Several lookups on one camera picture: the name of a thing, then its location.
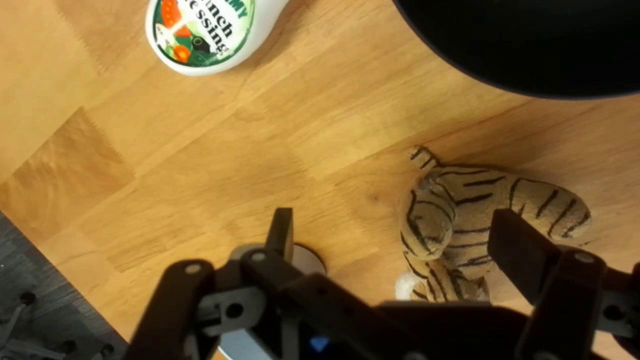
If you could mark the ranch dressing bottle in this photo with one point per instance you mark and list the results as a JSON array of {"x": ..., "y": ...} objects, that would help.
[{"x": 209, "y": 37}]

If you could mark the tiger plush toy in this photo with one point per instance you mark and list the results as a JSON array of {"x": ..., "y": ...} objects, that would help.
[{"x": 446, "y": 218}]

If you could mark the black bowl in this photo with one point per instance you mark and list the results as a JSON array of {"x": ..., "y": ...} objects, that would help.
[{"x": 543, "y": 48}]

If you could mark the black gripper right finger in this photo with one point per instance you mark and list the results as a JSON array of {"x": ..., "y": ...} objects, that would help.
[{"x": 575, "y": 293}]

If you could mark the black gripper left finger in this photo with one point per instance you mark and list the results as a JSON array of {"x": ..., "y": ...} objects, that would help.
[{"x": 261, "y": 293}]

